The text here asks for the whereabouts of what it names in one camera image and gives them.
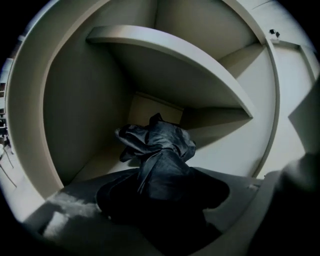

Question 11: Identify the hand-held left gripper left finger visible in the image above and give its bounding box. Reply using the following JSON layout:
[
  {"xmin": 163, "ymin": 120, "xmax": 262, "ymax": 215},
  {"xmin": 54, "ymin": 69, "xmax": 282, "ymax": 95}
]
[{"xmin": 23, "ymin": 169, "xmax": 138, "ymax": 241}]

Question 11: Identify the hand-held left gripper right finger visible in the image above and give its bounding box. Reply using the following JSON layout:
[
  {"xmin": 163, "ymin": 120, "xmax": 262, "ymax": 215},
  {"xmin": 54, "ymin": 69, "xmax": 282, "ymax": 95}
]
[{"xmin": 174, "ymin": 151, "xmax": 320, "ymax": 256}]

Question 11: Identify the black umbrella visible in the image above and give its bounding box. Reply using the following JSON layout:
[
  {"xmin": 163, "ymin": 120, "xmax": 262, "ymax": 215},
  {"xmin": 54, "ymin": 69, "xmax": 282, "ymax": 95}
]
[{"xmin": 96, "ymin": 112, "xmax": 231, "ymax": 241}]

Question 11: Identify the grey metal locker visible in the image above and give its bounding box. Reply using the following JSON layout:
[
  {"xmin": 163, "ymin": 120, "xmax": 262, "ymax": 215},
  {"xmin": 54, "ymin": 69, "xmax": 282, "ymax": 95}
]
[{"xmin": 4, "ymin": 0, "xmax": 320, "ymax": 226}]

